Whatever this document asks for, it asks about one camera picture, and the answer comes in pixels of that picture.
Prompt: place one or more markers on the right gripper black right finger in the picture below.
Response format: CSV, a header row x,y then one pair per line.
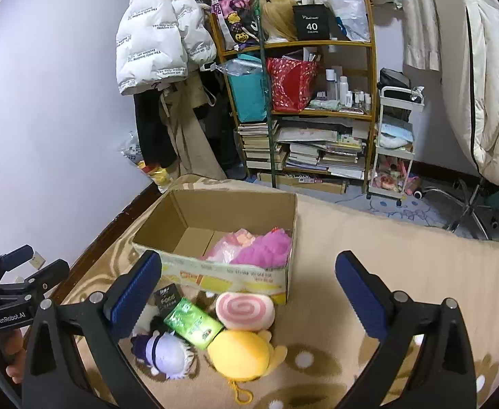
x,y
443,375

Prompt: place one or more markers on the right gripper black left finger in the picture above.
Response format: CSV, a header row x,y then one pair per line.
x,y
55,375

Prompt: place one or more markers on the purple white plush doll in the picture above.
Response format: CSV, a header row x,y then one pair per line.
x,y
163,353

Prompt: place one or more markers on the black Face tissue pack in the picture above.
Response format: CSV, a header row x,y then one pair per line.
x,y
166,299

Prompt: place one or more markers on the green tissue pack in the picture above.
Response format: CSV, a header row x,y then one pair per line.
x,y
193,324

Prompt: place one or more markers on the yellow plush toy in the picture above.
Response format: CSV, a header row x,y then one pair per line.
x,y
243,356

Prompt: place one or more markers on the pink swirl roll plush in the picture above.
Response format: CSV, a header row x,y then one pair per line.
x,y
245,311

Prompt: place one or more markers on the pink towel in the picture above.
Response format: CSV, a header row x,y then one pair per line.
x,y
228,247

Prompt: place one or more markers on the magenta plush bear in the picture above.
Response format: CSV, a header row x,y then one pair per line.
x,y
270,251

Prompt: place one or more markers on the person's left hand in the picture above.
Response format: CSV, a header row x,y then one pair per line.
x,y
14,353

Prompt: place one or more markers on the chair base with wheels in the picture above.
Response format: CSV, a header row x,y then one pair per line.
x,y
478,204

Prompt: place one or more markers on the open cardboard box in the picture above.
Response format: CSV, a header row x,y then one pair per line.
x,y
202,237

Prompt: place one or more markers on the black hanging garment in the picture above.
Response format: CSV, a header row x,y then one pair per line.
x,y
154,140

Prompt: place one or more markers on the white rolling cart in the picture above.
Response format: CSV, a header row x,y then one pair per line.
x,y
394,142

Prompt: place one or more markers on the beige trench coat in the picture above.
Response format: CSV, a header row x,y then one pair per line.
x,y
191,146

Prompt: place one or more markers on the flat cardboard box on floor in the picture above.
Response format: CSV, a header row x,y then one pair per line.
x,y
312,183

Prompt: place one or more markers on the right pile of books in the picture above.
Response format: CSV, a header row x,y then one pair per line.
x,y
324,145

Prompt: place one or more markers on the left stack of books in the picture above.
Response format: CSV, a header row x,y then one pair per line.
x,y
256,146

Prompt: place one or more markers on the white puffer jacket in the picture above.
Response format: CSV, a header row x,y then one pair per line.
x,y
159,42

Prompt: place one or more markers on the red patterned gift bag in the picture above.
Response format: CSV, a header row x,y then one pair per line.
x,y
292,83

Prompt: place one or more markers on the teal bag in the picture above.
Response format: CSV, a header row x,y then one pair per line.
x,y
245,76

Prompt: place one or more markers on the cream folded mattress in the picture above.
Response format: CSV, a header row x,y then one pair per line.
x,y
469,45

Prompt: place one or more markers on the black box marked 40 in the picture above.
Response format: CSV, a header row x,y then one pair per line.
x,y
311,22

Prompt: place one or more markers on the black pink cartoon bag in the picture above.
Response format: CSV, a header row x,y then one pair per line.
x,y
237,23

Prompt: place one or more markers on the blonde wig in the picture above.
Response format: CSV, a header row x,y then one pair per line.
x,y
277,20

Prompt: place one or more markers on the white plastic package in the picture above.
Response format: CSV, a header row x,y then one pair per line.
x,y
351,18

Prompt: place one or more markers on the upper wall socket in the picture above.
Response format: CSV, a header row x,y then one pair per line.
x,y
37,261

